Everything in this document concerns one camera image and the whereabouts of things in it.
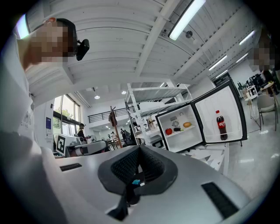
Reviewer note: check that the orange fruit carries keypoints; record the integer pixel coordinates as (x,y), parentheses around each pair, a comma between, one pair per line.
(187,124)

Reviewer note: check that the black mezzanine railing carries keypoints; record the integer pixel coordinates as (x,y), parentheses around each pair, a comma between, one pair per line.
(102,116)

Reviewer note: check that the wooden coat rack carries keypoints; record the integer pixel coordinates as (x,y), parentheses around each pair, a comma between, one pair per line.
(115,127)

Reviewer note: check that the cola bottle with red label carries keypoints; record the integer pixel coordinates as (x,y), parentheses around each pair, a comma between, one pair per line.
(221,125)

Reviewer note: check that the red apple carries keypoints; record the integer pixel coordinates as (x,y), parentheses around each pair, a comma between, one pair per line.
(168,131)

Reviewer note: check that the round ceiling fixture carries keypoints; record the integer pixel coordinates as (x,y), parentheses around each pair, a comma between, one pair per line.
(189,33)

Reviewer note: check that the white metal shelving rack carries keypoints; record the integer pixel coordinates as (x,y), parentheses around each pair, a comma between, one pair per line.
(157,93)

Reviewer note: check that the person's white printed shirt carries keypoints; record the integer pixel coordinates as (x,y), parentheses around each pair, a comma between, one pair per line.
(15,98)

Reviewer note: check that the round pendant lamp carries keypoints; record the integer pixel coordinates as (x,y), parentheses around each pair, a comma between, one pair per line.
(96,96)

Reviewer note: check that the large window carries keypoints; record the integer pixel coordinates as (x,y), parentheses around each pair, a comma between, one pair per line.
(65,113)

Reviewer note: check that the person's head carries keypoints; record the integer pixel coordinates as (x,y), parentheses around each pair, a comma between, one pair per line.
(50,41)

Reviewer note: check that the gray chair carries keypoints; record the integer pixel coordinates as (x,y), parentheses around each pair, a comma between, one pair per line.
(265,105)

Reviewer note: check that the black mini fridge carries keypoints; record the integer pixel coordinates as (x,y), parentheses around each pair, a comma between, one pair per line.
(210,105)

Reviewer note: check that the blue wall poster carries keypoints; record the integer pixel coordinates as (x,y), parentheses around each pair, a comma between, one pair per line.
(48,125)

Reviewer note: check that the blue hair clip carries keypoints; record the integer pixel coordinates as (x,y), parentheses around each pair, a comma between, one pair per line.
(136,181)

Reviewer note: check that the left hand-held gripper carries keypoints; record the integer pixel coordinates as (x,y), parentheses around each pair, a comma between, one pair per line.
(87,149)

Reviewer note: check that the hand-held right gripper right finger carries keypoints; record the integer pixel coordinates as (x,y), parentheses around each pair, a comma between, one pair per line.
(157,170)

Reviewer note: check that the long ceiling light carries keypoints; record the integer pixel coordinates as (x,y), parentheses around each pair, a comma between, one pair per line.
(186,18)
(217,62)
(247,37)

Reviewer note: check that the black head-mounted camera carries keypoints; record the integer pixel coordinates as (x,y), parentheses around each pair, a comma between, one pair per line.
(82,49)

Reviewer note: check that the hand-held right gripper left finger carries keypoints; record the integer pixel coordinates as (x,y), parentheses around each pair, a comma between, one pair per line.
(118,172)

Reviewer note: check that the triangle patterned white mat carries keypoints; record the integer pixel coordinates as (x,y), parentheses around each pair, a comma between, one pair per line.
(210,156)

